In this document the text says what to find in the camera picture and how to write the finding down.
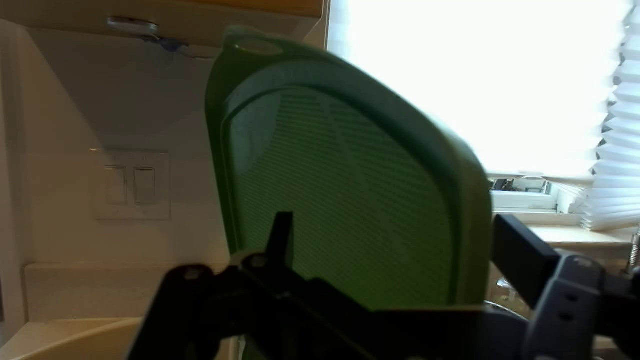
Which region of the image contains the white wall switch plate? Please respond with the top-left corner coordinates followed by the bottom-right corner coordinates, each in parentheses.
top-left (93, 149), bottom-right (172, 221)

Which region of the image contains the wooden wall cabinet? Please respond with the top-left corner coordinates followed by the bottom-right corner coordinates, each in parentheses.
top-left (0, 0), bottom-right (326, 49)

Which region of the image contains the white pleated blind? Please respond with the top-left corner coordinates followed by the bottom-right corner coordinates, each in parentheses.
top-left (580, 0), bottom-right (640, 232)

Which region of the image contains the green bin lid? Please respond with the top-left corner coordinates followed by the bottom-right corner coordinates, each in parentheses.
top-left (204, 26), bottom-right (495, 360)

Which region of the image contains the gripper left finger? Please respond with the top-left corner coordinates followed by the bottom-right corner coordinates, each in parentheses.
top-left (127, 211), bottom-right (382, 360)

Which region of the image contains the window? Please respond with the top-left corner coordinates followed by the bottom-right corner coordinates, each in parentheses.
top-left (327, 0), bottom-right (640, 228)

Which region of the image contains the round under-cabinet light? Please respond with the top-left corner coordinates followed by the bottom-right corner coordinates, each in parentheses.
top-left (106, 16), bottom-right (161, 40)

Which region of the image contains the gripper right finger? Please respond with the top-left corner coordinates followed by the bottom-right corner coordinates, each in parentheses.
top-left (492, 214), bottom-right (640, 360)

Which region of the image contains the cream bin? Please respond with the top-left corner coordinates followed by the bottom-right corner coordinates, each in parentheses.
top-left (0, 317), bottom-right (241, 360)

